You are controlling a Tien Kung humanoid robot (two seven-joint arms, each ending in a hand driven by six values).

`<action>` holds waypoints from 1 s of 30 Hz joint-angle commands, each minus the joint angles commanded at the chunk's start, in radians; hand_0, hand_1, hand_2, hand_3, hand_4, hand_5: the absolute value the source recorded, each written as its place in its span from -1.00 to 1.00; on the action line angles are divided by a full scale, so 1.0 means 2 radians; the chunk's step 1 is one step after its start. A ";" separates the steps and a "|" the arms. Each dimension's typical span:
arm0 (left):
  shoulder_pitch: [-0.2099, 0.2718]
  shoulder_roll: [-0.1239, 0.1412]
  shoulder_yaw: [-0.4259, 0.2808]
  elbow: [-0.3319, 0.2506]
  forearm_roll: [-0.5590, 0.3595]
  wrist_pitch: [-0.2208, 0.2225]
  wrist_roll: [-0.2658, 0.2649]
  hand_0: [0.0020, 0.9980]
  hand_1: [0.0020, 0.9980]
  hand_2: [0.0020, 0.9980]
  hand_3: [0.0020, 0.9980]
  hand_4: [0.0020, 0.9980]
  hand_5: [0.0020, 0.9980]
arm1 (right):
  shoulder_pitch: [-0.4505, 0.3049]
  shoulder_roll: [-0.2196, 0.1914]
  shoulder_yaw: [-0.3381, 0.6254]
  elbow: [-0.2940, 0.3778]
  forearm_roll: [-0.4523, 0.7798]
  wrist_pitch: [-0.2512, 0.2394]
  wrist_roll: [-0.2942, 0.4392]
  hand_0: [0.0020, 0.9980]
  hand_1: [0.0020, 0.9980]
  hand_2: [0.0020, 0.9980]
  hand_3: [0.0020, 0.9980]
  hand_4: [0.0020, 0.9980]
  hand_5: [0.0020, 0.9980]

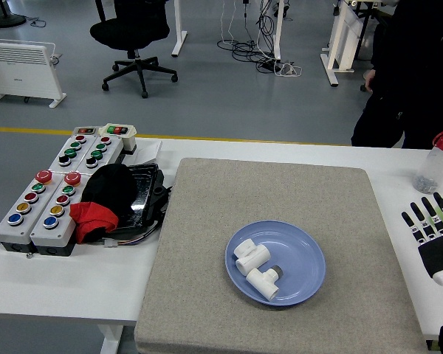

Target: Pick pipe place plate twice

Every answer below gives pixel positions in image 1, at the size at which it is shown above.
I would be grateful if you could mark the person's right hand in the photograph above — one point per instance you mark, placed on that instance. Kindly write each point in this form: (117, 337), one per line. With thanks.
(370, 79)

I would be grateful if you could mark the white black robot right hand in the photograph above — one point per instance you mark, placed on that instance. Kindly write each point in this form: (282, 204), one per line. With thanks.
(437, 254)

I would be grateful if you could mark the small white threaded pipe tee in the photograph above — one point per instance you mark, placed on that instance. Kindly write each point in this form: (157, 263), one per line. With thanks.
(260, 282)

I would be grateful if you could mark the large white pipe tee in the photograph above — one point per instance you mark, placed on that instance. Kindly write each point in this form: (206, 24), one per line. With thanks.
(253, 258)

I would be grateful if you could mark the blue plate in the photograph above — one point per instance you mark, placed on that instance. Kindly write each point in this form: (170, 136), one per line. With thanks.
(299, 258)

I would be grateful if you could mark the person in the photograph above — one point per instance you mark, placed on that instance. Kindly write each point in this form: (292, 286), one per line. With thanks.
(409, 55)

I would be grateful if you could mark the white desk with panel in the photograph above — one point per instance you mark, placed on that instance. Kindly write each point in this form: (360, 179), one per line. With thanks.
(341, 37)

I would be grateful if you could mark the clear bottle red lid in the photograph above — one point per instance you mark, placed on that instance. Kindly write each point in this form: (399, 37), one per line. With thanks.
(433, 166)

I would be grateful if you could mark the grey-brown mat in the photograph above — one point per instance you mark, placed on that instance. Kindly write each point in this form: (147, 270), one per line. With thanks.
(243, 191)

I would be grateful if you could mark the black office chair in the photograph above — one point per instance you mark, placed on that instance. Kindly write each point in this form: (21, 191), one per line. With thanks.
(129, 33)

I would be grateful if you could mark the black plastic tray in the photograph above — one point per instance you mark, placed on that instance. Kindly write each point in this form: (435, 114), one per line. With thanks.
(144, 191)

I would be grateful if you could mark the four-button grey control box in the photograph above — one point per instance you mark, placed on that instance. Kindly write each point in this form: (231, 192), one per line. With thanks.
(109, 151)
(81, 153)

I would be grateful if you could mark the black cloth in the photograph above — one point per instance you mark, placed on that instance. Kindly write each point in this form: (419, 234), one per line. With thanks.
(110, 188)

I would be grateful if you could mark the red cloth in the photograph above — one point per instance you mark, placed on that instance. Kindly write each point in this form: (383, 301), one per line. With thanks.
(92, 217)

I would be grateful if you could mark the white panel heater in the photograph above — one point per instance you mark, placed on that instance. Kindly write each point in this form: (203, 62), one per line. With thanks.
(18, 70)

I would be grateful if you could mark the white table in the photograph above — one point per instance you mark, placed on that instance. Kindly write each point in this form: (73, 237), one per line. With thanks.
(77, 280)

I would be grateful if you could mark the five-button grey control box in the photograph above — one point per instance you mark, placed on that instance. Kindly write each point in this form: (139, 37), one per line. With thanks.
(40, 236)
(3, 230)

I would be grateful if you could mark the black floor stand base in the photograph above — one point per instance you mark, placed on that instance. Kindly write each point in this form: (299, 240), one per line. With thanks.
(7, 20)

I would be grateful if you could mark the white desk frame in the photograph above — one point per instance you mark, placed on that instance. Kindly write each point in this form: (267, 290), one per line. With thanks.
(177, 22)

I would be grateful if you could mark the white green-red switch box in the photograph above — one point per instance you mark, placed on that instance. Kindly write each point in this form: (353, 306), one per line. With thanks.
(117, 130)

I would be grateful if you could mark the small grey switch box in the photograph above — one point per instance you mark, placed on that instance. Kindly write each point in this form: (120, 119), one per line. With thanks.
(85, 130)

